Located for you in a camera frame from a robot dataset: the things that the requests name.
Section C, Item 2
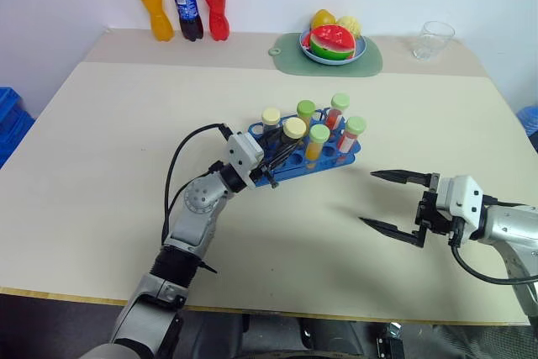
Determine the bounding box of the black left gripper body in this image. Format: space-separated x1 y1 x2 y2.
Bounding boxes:
251 158 281 190

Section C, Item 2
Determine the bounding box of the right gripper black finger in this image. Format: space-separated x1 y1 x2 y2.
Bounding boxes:
357 216 424 248
369 169 432 189

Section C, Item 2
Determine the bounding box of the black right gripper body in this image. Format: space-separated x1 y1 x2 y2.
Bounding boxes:
414 172 455 249

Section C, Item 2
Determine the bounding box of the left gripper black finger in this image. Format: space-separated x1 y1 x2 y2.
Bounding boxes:
266 137 306 179
256 129 287 166

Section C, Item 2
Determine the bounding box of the pale yellow cap test tube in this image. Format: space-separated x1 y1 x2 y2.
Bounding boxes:
260 106 282 138
280 117 309 150

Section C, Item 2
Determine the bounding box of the green cap orange test tube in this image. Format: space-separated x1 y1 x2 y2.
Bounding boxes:
304 123 332 171

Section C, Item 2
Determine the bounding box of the blue test tube rack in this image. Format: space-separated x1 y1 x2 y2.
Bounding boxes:
246 108 362 188

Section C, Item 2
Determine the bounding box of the green cap yellow test tube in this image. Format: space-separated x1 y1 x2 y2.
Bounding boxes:
296 99 317 129

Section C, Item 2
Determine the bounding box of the green cap red test tube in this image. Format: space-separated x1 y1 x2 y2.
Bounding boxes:
325 92 351 131

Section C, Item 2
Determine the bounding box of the green cap red labelled tube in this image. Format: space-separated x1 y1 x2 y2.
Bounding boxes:
335 115 367 154

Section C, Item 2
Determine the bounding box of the green silicone mat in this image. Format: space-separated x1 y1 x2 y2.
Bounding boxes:
268 32 384 79

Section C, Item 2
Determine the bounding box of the toy watermelon slice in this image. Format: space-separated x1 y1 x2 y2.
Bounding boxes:
309 24 357 62

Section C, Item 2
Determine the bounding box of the light blue plate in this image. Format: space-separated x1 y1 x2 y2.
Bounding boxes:
298 29 368 66

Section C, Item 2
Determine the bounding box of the toy orange fruit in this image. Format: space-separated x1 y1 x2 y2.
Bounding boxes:
310 8 338 30

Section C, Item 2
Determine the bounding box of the clear glass cup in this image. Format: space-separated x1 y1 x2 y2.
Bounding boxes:
411 20 456 62

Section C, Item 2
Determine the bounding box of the toy pale yellow fruit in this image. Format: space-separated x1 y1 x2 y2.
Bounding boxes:
335 16 365 40

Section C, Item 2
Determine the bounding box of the blue plastic crate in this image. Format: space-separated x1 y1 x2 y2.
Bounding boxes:
0 86 36 169

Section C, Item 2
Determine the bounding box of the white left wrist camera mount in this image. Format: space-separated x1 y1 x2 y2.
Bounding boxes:
226 132 266 190

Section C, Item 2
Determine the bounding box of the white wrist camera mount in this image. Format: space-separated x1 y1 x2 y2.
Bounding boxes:
435 174 487 230
226 132 266 190

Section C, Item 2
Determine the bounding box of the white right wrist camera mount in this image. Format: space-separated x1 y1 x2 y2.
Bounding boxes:
435 174 487 230

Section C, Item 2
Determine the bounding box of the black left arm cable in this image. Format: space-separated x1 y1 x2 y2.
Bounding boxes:
161 123 232 246

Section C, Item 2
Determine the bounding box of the black metal bracket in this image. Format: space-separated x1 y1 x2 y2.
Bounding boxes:
375 321 407 359

